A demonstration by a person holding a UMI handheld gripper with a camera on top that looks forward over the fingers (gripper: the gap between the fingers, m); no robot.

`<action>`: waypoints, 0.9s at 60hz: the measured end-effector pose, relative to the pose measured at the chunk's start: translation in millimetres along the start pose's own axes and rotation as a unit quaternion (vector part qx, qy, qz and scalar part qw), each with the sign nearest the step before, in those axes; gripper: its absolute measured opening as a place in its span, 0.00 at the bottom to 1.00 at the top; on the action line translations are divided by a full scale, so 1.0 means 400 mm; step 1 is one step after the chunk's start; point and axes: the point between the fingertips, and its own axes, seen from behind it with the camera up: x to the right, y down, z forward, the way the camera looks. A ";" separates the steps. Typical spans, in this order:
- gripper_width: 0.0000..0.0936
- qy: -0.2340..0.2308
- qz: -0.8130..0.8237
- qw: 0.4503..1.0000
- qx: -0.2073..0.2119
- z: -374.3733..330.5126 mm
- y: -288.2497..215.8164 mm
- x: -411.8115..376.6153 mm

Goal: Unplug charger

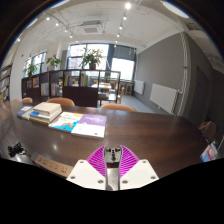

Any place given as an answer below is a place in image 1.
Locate purple and white book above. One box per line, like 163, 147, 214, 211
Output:
70, 113, 108, 140

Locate dark wooden shelf unit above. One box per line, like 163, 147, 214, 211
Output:
21, 68, 122, 108

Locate ceiling air conditioner unit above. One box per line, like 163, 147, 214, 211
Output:
80, 20, 105, 35

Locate brown chair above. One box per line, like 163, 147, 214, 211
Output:
197, 120, 218, 143

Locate black charger with red button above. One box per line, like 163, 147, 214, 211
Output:
103, 145, 123, 192

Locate orange-brown chair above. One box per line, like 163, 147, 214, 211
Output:
21, 96, 34, 104
99, 102, 138, 113
46, 96, 76, 108

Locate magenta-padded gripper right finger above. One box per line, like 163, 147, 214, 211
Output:
118, 145, 160, 192

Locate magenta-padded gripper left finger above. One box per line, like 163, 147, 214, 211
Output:
66, 145, 108, 192

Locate white illustrated blue book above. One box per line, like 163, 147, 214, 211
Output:
48, 111, 85, 134

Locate medium potted plant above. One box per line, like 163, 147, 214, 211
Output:
45, 54, 63, 72

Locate large potted plant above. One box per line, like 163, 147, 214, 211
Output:
80, 47, 105, 71

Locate far wooden tables and chairs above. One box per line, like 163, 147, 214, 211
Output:
91, 79, 135, 105

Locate ceiling spot lights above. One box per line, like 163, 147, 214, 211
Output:
15, 1, 133, 45

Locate grey door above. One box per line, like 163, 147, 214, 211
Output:
191, 64, 213, 127

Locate thin blue book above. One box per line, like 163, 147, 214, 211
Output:
16, 105, 35, 121

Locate large white wall radiator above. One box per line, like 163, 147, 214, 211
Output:
149, 82, 180, 115

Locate small potted plant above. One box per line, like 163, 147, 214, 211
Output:
25, 62, 40, 78

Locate black power cord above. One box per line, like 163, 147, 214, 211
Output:
6, 141, 28, 159

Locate thick cream book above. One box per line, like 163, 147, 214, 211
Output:
32, 101, 63, 118

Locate wall bookshelf unit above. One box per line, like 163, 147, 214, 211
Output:
0, 64, 14, 105

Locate white vertical wall pipe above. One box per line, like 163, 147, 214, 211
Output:
177, 31, 191, 117

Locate small white wall radiator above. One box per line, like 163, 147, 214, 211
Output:
133, 79, 146, 96

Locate blue and red box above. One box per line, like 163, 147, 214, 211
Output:
199, 141, 220, 164

